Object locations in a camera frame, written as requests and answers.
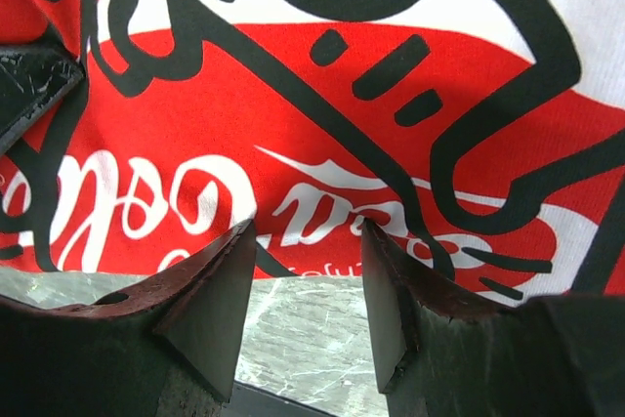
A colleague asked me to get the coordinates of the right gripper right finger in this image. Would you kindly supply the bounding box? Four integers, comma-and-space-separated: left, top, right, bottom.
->
361, 222, 624, 416

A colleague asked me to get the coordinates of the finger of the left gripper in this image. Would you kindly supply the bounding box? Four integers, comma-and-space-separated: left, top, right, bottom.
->
1, 43, 85, 153

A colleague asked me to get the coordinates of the white t shirt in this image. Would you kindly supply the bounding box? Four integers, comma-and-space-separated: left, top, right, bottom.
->
1, 0, 624, 305

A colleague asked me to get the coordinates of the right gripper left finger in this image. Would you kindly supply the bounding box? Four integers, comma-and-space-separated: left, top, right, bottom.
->
1, 221, 257, 416

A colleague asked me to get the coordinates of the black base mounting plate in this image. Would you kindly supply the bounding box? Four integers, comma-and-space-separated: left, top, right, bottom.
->
225, 377, 389, 417

